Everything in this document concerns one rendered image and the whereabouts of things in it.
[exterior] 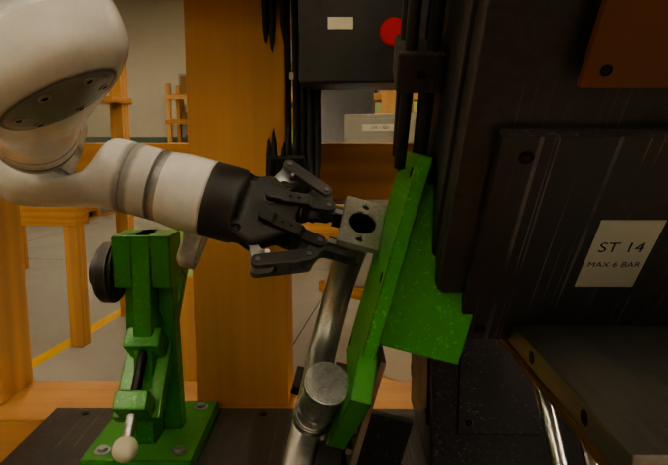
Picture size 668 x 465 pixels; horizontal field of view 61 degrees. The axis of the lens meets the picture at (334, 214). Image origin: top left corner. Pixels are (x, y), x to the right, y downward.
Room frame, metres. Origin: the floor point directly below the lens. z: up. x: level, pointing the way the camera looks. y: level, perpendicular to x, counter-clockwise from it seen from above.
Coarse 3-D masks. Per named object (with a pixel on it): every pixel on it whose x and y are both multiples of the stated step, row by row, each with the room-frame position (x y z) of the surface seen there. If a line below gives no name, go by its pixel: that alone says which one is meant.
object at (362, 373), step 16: (352, 368) 0.45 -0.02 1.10; (368, 368) 0.43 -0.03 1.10; (352, 384) 0.42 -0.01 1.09; (368, 384) 0.42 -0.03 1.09; (352, 400) 0.41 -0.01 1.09; (368, 400) 0.41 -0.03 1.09; (336, 416) 0.46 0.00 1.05; (352, 416) 0.43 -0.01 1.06; (336, 432) 0.45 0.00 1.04; (352, 432) 0.45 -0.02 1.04
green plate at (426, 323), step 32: (416, 160) 0.45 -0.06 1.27; (416, 192) 0.44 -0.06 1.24; (384, 224) 0.53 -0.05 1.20; (416, 224) 0.45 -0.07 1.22; (384, 256) 0.47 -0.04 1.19; (416, 256) 0.45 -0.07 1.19; (384, 288) 0.44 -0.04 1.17; (416, 288) 0.45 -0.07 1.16; (384, 320) 0.44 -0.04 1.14; (416, 320) 0.45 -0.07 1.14; (448, 320) 0.45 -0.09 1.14; (352, 352) 0.50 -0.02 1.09; (416, 352) 0.45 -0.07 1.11; (448, 352) 0.45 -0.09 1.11
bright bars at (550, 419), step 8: (536, 392) 0.44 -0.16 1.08; (544, 400) 0.43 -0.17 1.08; (544, 408) 0.42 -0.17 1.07; (552, 408) 0.42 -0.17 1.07; (544, 416) 0.42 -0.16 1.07; (552, 416) 0.42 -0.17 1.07; (544, 424) 0.42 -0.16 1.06; (552, 424) 0.41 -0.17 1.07; (544, 432) 0.42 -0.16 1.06; (552, 432) 0.41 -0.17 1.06; (560, 432) 0.41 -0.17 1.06; (552, 440) 0.41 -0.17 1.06; (560, 440) 0.41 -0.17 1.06; (552, 448) 0.40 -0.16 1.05; (560, 448) 0.40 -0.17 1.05; (584, 448) 0.40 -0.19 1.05; (552, 456) 0.40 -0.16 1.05; (560, 456) 0.40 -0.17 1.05; (584, 456) 0.40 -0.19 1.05; (552, 464) 0.40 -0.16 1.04; (560, 464) 0.39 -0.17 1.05; (568, 464) 0.40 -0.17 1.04; (584, 464) 0.40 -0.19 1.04; (592, 464) 0.39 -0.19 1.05
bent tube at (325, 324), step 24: (360, 216) 0.55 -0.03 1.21; (384, 216) 0.54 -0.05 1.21; (336, 240) 0.52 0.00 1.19; (360, 240) 0.53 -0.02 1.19; (336, 264) 0.58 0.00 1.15; (360, 264) 0.57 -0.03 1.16; (336, 288) 0.59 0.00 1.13; (336, 312) 0.59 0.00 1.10; (312, 336) 0.59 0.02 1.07; (336, 336) 0.59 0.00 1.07; (312, 360) 0.56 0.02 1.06; (288, 456) 0.49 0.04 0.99; (312, 456) 0.49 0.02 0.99
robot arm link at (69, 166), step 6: (84, 126) 0.54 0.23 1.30; (84, 132) 0.56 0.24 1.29; (84, 138) 0.57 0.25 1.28; (78, 144) 0.49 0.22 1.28; (78, 150) 0.56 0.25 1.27; (72, 156) 0.55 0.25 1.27; (78, 156) 0.56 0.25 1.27; (6, 162) 0.46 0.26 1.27; (66, 162) 0.49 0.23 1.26; (72, 162) 0.55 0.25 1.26; (18, 168) 0.46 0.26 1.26; (54, 168) 0.48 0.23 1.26; (60, 168) 0.54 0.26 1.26; (66, 168) 0.54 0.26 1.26; (72, 168) 0.55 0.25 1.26
